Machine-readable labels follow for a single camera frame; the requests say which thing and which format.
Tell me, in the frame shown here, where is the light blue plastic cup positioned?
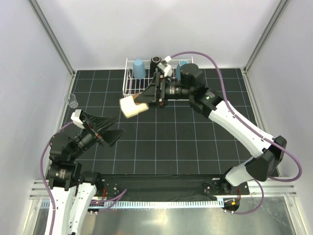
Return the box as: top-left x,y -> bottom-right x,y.
133,59 -> 146,79

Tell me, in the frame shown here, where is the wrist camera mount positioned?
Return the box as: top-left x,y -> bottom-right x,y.
157,56 -> 173,77
70,109 -> 84,129

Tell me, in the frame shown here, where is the clear glass cup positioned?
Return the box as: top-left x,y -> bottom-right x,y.
64,94 -> 78,109

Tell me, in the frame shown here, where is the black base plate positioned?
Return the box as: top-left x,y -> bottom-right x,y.
101,174 -> 249,202

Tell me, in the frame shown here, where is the black grid mat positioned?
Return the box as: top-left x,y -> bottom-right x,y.
71,70 -> 250,175

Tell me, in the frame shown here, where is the steel cup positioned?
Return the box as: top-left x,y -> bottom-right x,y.
119,93 -> 149,118

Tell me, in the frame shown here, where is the black white mug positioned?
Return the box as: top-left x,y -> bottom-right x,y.
150,56 -> 162,76

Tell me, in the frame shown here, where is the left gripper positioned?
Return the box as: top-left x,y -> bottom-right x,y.
69,111 -> 125,159

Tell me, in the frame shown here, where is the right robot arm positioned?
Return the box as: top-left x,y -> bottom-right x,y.
134,63 -> 287,194

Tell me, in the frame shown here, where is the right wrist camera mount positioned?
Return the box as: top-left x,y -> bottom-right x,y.
157,56 -> 173,77

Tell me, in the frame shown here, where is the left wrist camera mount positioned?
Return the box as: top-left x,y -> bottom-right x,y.
70,109 -> 84,129

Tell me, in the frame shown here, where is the teal flower mug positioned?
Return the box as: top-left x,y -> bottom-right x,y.
176,60 -> 188,81

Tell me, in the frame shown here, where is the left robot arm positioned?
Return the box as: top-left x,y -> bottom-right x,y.
43,109 -> 125,235

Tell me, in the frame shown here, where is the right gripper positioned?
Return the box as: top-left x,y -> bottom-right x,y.
135,72 -> 193,108

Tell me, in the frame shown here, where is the white cable duct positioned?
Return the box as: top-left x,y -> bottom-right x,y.
40,198 -> 224,210

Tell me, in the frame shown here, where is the white wire dish rack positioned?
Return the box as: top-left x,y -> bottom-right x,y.
122,56 -> 194,97

